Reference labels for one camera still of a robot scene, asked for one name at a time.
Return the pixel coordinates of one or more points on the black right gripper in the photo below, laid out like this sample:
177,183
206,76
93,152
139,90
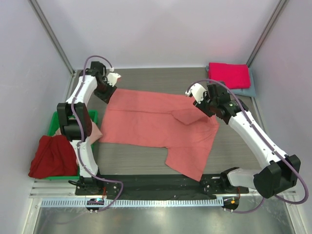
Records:
203,108

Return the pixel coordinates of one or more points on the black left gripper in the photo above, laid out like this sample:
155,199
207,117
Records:
106,97

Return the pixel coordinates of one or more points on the coral pink t shirt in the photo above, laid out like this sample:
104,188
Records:
161,120

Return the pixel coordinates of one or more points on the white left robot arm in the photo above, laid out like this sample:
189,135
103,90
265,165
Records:
75,122

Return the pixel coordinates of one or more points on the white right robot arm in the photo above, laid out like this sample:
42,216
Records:
278,171

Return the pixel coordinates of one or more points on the folded magenta t shirt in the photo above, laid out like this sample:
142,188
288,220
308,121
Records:
235,76

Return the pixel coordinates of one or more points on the folded grey-blue t shirt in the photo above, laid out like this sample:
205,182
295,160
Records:
250,92

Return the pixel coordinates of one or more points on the pale pink t shirt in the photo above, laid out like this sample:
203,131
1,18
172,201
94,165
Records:
94,136

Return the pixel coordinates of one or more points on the green plastic bin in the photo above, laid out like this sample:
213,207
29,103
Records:
54,125

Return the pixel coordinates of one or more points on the dark red t shirt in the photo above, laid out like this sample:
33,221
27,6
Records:
55,156

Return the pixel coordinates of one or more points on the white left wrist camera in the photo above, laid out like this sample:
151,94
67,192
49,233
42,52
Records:
112,77

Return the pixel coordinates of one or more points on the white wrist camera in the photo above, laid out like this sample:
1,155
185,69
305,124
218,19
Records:
112,77
197,91

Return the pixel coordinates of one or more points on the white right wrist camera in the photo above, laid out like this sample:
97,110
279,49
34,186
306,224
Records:
197,91

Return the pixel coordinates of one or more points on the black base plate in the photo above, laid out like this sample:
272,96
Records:
157,187

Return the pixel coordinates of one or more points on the left aluminium corner post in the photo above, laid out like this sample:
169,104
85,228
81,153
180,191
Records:
51,35

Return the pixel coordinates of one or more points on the aluminium corner post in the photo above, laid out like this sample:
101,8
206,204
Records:
51,35
281,5

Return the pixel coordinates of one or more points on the aluminium frame rail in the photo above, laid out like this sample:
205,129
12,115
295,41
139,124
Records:
61,188

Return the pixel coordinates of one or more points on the right aluminium corner post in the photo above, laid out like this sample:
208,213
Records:
281,5

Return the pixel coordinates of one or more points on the slotted cable duct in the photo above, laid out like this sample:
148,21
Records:
98,203

